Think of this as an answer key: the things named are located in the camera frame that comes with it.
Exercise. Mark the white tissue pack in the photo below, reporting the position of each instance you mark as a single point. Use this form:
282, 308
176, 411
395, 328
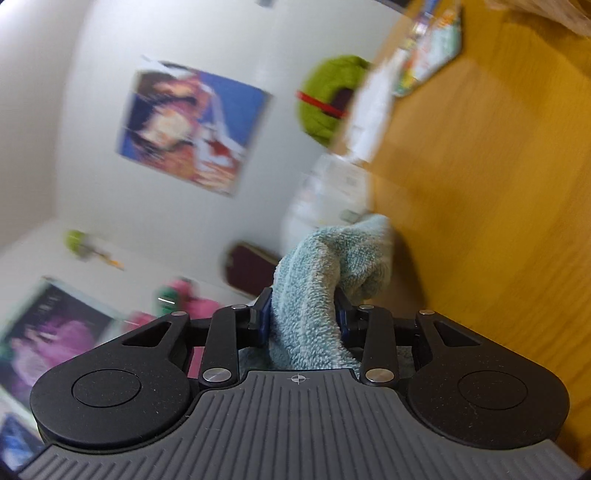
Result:
369, 115

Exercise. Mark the white orange snack packet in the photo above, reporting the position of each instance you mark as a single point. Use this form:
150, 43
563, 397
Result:
429, 55

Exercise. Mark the dark red chair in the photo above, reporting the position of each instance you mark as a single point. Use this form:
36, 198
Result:
249, 272

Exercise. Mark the clear bag of bread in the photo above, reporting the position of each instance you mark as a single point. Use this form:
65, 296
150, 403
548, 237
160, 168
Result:
554, 11

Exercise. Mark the blue snack packet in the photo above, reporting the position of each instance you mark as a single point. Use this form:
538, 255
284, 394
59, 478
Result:
427, 7

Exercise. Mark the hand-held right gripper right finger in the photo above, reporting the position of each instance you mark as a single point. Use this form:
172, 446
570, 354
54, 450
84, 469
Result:
342, 319

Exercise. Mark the green puffer jacket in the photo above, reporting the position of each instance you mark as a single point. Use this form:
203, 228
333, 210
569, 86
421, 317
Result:
323, 78

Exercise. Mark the smartphone in white case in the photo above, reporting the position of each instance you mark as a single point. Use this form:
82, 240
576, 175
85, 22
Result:
323, 189

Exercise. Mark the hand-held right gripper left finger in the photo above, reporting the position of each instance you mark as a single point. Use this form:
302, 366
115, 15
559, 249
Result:
261, 318

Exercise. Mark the green wall ornament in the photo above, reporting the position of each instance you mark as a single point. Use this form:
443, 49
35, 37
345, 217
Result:
76, 240

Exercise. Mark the blue wall poster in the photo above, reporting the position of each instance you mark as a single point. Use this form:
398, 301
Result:
16, 438

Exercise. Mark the pink purple wall poster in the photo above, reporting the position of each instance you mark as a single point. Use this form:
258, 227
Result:
55, 332

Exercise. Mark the anime girl wall poster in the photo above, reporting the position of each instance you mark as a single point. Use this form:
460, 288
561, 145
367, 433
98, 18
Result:
184, 124

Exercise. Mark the light blue microfibre towel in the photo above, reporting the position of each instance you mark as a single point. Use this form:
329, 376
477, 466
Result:
314, 277

